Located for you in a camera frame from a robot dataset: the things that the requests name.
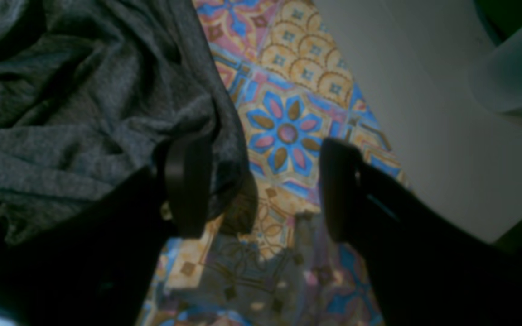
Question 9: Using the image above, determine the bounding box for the green black object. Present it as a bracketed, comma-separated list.
[474, 0, 522, 46]

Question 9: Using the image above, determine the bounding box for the patterned tile tablecloth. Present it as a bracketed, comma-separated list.
[136, 0, 407, 326]

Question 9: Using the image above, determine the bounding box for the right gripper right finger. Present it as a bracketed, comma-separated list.
[319, 138, 522, 326]

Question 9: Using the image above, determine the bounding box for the translucent plastic cup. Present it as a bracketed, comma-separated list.
[468, 27, 522, 113]

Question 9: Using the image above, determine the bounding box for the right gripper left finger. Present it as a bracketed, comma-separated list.
[0, 136, 212, 326]

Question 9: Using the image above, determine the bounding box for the grey t-shirt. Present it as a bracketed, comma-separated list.
[0, 0, 248, 252]

